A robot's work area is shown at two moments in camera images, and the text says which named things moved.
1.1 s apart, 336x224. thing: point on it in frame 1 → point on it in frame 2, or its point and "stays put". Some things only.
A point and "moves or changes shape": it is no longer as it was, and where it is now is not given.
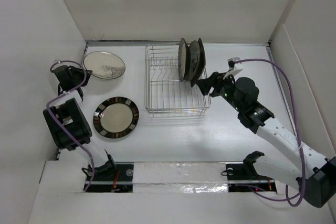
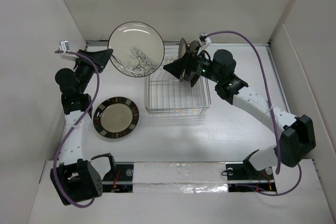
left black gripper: (73, 70) → (100, 58)
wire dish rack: (166, 94) stays put
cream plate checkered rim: (116, 117) stays put
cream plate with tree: (104, 65) moves or changes shape
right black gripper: (216, 80) → (188, 63)
